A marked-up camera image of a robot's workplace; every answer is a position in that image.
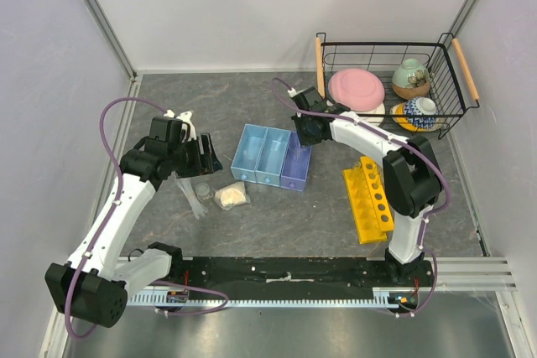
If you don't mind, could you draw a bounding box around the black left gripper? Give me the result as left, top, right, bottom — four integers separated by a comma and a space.
169, 132, 223, 179

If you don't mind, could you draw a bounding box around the small clear glass vial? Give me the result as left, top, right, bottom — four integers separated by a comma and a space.
195, 183, 213, 202

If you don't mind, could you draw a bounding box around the clear plastic dropper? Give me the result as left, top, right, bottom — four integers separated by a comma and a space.
175, 177, 208, 220

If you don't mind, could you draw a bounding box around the bag of beige powder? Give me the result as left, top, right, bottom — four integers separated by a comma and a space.
214, 181, 250, 210

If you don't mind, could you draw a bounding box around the clear glass beaker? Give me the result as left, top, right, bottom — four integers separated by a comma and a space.
289, 144, 310, 165

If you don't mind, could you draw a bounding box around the blue three-compartment drawer box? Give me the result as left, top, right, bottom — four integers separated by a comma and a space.
231, 124, 312, 192

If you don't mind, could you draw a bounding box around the yellow test tube rack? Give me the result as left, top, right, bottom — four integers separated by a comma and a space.
342, 156, 394, 245

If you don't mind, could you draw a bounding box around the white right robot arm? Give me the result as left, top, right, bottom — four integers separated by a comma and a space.
287, 87, 446, 286

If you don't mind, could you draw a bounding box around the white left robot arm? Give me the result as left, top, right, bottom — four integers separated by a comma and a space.
44, 112, 222, 328

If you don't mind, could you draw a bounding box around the pink plate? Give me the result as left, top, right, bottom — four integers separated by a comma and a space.
328, 68, 385, 112

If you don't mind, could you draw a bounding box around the white plate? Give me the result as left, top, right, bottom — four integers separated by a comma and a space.
354, 102, 386, 127

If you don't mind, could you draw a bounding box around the green brown ceramic bowl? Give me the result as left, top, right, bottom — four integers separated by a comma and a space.
392, 59, 430, 100

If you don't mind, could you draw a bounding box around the blue white patterned bowl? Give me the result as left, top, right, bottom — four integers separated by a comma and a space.
403, 96, 437, 128

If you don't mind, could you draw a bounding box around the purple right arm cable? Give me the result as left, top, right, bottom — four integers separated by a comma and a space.
270, 77, 452, 319

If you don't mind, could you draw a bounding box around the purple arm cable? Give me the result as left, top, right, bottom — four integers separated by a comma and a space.
270, 77, 452, 319
64, 96, 230, 340

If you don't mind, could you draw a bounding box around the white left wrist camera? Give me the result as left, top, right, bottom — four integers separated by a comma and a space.
163, 110, 196, 143

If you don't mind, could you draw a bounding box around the black wire basket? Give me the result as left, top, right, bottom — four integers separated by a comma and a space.
315, 32, 480, 138

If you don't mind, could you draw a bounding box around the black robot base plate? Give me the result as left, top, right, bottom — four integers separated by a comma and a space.
151, 254, 437, 298

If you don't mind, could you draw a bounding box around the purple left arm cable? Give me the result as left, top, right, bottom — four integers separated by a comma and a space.
64, 96, 230, 340

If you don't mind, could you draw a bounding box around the white slotted cable duct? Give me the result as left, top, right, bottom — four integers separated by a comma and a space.
127, 287, 399, 309

